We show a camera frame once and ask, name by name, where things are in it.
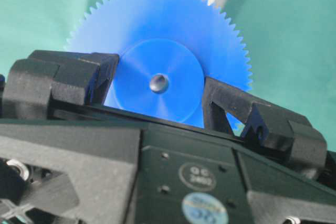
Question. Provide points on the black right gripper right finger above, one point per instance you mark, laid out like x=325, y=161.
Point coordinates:
x=275, y=127

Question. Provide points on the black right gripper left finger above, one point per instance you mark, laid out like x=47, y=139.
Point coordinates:
x=71, y=77

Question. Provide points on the blue plastic gear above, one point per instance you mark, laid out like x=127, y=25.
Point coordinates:
x=185, y=40

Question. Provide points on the steel shaft in gear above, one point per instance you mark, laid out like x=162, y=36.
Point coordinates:
x=159, y=83

